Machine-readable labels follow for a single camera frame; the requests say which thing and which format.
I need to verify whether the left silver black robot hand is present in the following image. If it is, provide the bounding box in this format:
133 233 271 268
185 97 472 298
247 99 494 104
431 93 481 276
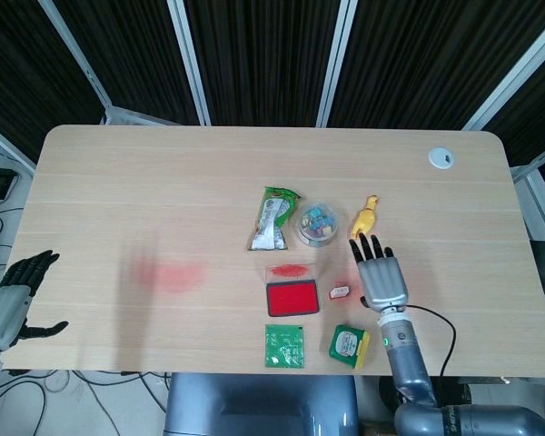
0 249 70 350

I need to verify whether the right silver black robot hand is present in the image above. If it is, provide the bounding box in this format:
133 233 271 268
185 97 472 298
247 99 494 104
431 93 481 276
348 233 411 315

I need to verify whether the black red ink pad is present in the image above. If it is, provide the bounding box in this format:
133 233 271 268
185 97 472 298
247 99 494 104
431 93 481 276
265 280 320 318

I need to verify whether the yellow rubber chicken toy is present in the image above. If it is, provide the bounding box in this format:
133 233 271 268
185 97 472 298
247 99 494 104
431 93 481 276
348 194 382 241

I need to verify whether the green yellow small box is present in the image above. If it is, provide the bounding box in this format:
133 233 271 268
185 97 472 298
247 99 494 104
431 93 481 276
328 323 372 368

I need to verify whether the clear tub of colourful clips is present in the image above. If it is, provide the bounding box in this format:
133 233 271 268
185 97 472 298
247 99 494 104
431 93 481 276
295 203 342 248

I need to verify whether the green square sachet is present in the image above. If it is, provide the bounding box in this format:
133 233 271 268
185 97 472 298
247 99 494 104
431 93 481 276
263 323 306 368

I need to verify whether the green silver snack packet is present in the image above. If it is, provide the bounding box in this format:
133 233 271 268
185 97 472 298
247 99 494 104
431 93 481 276
246 185 302 252

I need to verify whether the grey robot torso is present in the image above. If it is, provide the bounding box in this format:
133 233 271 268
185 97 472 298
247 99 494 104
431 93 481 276
163 372 360 436

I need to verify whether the black ribbed partition panel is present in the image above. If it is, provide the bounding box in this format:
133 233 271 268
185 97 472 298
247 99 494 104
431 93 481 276
326 0 545 131
54 0 201 124
481 58 545 169
0 0 108 155
183 0 342 127

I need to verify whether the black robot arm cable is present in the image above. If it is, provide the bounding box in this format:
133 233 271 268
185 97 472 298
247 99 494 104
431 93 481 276
406 304 458 378

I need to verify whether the white round cable grommet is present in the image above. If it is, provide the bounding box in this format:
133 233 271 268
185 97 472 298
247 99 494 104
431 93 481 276
427 146 455 170

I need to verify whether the white partition frame post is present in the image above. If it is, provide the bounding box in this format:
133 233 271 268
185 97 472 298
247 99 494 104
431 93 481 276
166 0 213 127
38 0 119 126
316 0 360 128
462 17 545 133

